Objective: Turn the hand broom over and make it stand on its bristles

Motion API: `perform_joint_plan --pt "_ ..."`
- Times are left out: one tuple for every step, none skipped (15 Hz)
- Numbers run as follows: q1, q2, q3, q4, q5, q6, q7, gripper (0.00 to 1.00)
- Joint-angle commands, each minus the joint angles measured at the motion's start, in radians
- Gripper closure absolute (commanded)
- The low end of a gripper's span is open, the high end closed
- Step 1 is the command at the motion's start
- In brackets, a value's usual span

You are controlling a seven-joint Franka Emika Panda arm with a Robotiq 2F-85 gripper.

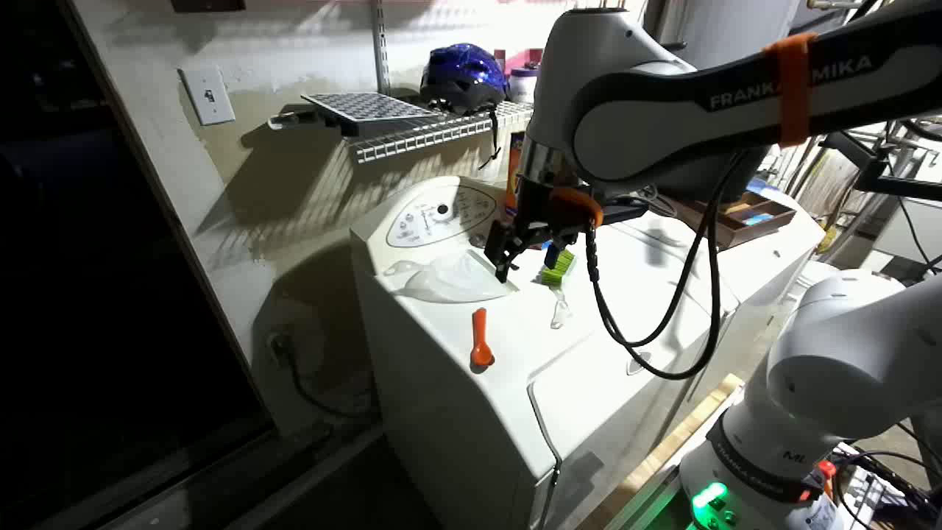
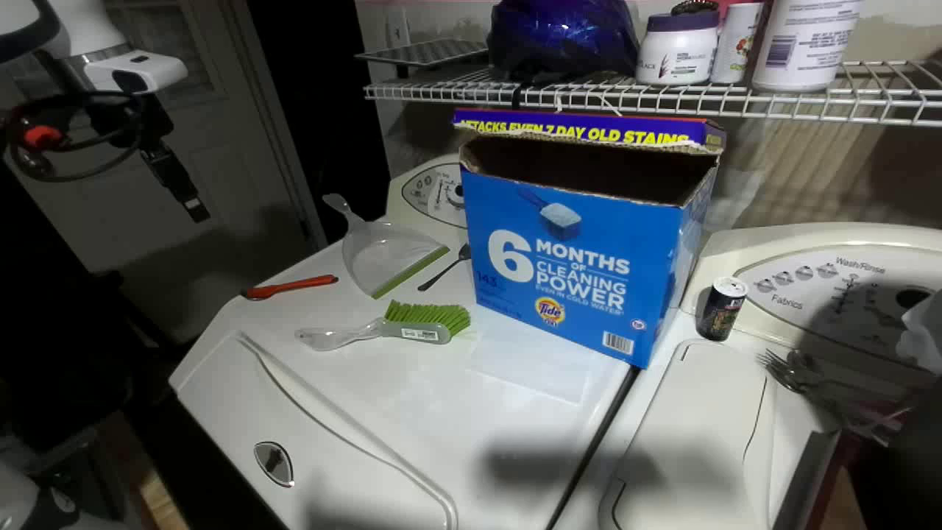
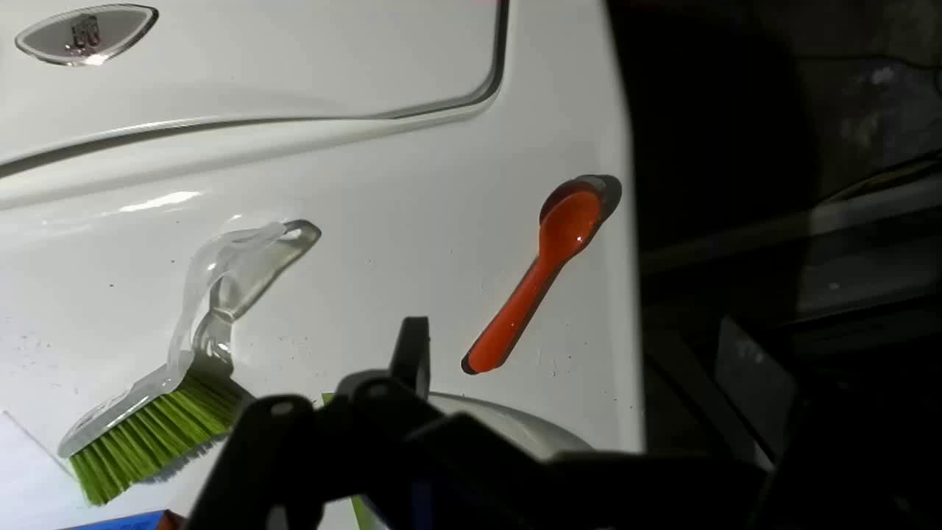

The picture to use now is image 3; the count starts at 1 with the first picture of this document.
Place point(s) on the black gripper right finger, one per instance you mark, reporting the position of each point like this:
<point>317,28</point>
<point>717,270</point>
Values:
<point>755,388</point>

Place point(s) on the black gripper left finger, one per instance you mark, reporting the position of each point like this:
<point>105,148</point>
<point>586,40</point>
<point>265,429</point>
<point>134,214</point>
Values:
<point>296,460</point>

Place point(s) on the white washing machine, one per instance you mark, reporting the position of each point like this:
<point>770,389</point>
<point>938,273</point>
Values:
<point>392,196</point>

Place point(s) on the oval silver washer badge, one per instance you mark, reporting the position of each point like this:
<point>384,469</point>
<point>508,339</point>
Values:
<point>88,34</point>

